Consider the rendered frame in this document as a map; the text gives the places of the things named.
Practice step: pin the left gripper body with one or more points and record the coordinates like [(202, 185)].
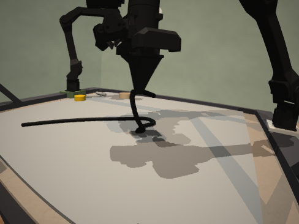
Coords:
[(102, 47)]

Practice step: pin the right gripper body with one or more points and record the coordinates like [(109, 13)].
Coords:
[(149, 16)]

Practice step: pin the tan wooden disc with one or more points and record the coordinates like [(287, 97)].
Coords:
[(124, 95)]

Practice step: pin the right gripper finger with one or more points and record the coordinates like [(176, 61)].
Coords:
[(144, 67), (130, 66)]

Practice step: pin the black knotted rope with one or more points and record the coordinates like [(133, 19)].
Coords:
[(140, 129)]

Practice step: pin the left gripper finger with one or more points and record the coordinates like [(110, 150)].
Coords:
[(116, 42), (110, 44)]

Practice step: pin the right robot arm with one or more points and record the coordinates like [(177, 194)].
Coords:
[(284, 84)]

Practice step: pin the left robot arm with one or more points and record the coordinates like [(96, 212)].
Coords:
[(73, 83)]

